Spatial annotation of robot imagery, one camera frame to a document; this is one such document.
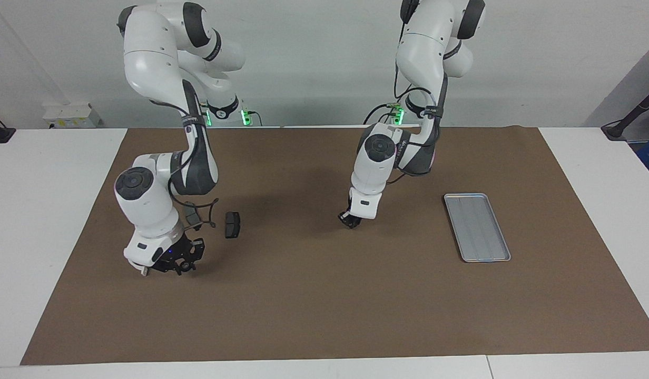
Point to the brown table mat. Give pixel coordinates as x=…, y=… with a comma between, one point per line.
x=324, y=295

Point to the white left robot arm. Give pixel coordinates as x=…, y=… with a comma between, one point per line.
x=430, y=42

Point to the dark rectangular brake pad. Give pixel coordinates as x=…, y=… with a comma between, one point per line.
x=232, y=225

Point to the dark curved brake pad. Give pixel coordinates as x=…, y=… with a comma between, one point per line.
x=193, y=213

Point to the silver metal tray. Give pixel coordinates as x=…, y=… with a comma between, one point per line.
x=480, y=231

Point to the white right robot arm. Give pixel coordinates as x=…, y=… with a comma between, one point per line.
x=150, y=52

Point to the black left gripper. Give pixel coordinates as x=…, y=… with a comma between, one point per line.
x=353, y=217

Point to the white box with labels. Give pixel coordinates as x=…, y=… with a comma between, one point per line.
x=71, y=113

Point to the black angled stand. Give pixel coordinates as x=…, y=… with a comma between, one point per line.
x=617, y=129

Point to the black clamp stand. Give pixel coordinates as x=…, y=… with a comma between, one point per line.
x=0, y=134

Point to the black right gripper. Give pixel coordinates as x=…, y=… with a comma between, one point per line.
x=182, y=250

